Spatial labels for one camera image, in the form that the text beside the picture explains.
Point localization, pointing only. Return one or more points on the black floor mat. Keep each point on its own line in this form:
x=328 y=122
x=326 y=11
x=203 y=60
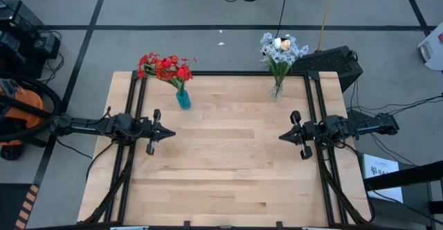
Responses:
x=10 y=205

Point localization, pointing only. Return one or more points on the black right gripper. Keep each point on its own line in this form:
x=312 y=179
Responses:
x=311 y=133

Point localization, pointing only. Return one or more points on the white printed box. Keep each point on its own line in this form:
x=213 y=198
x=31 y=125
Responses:
x=380 y=174

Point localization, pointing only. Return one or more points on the clear glass vase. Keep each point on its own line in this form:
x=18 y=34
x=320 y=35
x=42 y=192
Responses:
x=275 y=93

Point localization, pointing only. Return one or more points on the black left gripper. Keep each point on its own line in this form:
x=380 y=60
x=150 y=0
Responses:
x=152 y=129

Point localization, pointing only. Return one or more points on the teal glass vase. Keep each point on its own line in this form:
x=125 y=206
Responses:
x=183 y=100

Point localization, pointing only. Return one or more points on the black equipment case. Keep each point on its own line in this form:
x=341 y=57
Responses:
x=31 y=46
x=17 y=15

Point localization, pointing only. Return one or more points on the black computer tower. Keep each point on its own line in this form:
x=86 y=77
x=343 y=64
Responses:
x=325 y=62

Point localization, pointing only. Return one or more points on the cream-white artificial tulip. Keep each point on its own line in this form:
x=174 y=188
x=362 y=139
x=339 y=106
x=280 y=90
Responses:
x=286 y=45

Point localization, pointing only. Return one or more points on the white plastic device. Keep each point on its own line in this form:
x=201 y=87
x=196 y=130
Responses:
x=432 y=50

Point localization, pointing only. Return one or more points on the orange shop vacuum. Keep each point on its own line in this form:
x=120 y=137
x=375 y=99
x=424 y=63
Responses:
x=24 y=105

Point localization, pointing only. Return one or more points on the red small-blossom flower bunch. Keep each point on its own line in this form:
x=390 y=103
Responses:
x=143 y=60
x=173 y=58

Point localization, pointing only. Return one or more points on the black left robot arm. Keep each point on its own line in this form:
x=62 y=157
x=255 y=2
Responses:
x=86 y=124

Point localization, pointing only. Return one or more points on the black metal bar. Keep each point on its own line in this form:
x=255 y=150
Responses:
x=405 y=176

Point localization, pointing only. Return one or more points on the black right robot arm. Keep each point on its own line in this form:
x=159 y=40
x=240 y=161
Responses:
x=375 y=125

